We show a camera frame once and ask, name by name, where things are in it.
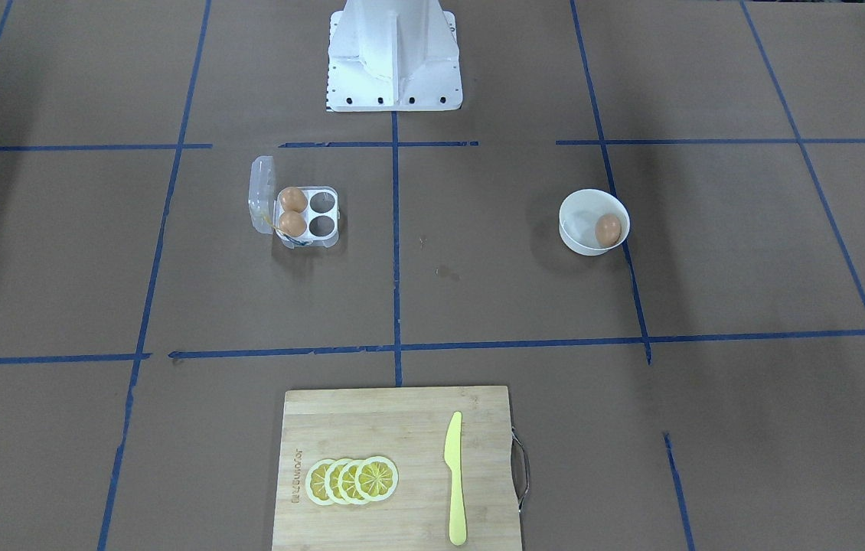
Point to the yellow plastic knife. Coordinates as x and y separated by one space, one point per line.
452 456

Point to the bamboo cutting board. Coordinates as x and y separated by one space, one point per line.
407 425

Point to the brown egg from bowl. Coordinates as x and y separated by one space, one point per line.
608 231

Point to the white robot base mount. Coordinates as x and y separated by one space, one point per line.
393 56

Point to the brown egg back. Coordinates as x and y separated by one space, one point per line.
293 199

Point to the white round bowl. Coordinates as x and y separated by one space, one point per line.
578 215

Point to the clear plastic egg box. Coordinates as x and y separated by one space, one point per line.
322 215

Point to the brown egg front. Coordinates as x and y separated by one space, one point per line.
291 223

